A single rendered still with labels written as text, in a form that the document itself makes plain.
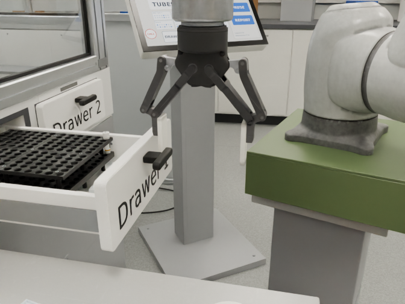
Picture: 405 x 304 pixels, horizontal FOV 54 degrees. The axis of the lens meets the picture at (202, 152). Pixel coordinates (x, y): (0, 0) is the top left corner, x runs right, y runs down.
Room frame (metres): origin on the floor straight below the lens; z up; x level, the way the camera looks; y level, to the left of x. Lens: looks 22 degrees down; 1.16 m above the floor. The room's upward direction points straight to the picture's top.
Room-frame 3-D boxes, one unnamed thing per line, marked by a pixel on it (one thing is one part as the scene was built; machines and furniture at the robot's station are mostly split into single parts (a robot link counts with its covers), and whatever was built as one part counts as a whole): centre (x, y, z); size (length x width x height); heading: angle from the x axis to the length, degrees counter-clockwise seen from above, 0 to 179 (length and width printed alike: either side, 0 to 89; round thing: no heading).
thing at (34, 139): (0.64, 0.30, 0.87); 0.22 x 0.18 x 0.06; 77
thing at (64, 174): (0.62, 0.20, 0.90); 0.18 x 0.02 x 0.01; 167
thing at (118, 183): (0.60, 0.10, 0.87); 0.29 x 0.02 x 0.11; 167
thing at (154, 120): (0.63, 0.08, 0.96); 0.03 x 0.01 x 0.05; 77
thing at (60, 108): (0.97, 0.32, 0.87); 0.29 x 0.02 x 0.11; 167
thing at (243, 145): (0.59, -0.07, 0.93); 0.03 x 0.01 x 0.07; 167
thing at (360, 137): (0.84, -0.31, 0.89); 0.22 x 0.18 x 0.06; 147
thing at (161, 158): (0.59, 0.08, 0.91); 0.07 x 0.04 x 0.01; 167
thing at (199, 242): (1.62, 0.02, 0.51); 0.50 x 0.45 x 1.02; 25
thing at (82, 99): (0.97, 0.30, 0.91); 0.07 x 0.04 x 0.01; 167
